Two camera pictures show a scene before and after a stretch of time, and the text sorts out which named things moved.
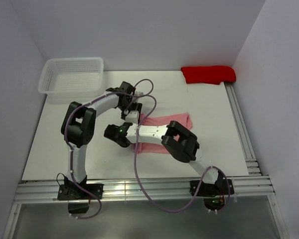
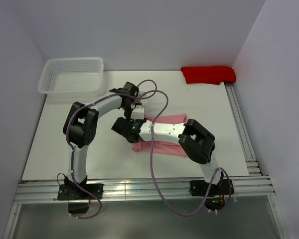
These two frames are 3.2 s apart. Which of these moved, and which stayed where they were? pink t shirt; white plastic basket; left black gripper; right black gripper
Moved: right black gripper
Stayed: white plastic basket; left black gripper; pink t shirt
